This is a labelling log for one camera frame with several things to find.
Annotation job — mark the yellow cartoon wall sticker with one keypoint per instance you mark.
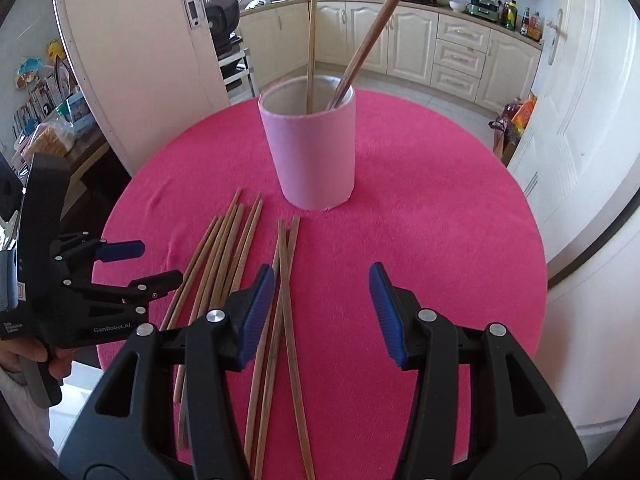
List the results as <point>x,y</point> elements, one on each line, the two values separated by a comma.
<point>54,50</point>

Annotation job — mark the bunch of wooden chopsticks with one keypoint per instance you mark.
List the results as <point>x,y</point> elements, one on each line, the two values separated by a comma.
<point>286,260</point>

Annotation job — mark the person's left hand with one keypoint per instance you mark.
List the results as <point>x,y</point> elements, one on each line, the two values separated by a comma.
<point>60,362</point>

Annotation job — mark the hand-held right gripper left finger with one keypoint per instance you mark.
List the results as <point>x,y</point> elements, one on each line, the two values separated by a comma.
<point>257,305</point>

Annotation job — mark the white bowl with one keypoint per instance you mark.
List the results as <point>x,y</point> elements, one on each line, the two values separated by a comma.
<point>458,6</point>

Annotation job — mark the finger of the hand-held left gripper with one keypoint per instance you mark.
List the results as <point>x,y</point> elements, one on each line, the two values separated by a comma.
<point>122,249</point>
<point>160,281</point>

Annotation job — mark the white panelled door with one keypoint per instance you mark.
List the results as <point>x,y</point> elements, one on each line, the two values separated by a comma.
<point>585,110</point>

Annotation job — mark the dark sauce bottle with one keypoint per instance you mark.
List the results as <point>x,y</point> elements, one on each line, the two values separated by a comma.
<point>525,22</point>

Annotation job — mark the row of packaged goods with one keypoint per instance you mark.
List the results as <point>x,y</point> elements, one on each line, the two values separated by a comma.
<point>32,107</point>

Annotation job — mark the pink cylindrical utensil holder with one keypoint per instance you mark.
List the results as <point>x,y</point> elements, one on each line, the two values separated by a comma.
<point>310,160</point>

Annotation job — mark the person's left forearm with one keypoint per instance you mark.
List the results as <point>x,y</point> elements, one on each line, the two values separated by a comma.
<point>20,420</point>

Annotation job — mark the blue lidded plastic box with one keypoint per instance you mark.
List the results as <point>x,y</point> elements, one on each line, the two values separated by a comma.
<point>75,112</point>

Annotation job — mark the bagged bread loaf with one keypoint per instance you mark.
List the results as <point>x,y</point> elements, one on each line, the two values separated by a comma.
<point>47,141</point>

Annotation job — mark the reddish sauce bottle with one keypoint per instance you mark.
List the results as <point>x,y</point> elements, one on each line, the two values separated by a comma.
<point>535,27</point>

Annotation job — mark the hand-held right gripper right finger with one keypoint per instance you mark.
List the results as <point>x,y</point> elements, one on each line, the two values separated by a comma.
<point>382,305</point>

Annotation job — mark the wooden side cabinet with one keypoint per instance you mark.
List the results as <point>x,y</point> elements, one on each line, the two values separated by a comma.
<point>92,170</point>

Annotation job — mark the black kitchen appliance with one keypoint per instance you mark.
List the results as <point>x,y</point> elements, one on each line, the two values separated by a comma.
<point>220,15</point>

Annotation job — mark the green bottle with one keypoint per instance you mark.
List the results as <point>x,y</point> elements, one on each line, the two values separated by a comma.
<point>509,16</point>

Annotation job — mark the long wooden chopstick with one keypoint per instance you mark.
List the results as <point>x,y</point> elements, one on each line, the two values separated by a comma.
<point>312,35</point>
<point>375,30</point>

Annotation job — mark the colourful cartoon wall sticker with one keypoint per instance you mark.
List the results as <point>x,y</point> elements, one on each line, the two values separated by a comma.
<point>29,71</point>

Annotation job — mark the orange snack bag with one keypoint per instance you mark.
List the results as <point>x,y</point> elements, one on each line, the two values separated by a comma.
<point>525,110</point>

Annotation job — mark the white metal shelf rack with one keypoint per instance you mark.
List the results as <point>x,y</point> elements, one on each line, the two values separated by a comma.
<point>235,67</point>

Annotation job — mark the white open door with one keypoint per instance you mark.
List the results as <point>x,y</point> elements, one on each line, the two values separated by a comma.
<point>140,60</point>

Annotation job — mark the cream lower kitchen cabinets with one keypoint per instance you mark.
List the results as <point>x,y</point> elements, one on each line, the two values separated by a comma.
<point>370,35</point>

